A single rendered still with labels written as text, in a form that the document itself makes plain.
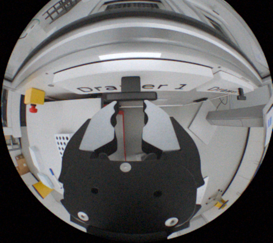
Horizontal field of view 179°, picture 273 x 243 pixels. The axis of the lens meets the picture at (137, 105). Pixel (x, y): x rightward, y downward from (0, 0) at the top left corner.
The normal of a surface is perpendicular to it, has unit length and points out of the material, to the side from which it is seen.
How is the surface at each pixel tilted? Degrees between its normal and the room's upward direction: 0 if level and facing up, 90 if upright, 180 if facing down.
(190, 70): 0
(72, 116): 0
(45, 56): 90
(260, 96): 90
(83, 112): 0
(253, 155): 90
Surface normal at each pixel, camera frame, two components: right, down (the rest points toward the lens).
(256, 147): -0.99, -0.11
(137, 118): 0.01, -0.09
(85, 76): 0.03, 0.99
